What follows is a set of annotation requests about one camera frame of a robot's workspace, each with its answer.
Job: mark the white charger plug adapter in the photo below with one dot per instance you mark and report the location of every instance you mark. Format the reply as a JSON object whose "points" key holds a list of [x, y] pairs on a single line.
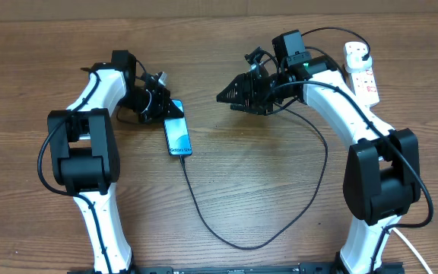
{"points": [[355, 63]]}

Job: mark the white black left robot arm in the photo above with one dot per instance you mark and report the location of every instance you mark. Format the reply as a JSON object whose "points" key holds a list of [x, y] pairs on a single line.
{"points": [[85, 156]]}

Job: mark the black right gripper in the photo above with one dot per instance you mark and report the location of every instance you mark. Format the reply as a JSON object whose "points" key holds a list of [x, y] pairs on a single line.
{"points": [[243, 84]]}

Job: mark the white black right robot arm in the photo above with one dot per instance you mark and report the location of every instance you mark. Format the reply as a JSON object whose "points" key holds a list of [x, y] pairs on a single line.
{"points": [[382, 176]]}

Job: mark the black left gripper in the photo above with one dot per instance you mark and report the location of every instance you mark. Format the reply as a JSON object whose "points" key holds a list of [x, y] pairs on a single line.
{"points": [[162, 103]]}

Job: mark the blue Galaxy smartphone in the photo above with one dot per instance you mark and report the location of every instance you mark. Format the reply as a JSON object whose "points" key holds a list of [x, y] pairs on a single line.
{"points": [[177, 136]]}

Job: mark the white power strip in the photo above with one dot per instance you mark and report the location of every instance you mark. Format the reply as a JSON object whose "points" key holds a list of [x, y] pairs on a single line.
{"points": [[363, 84]]}

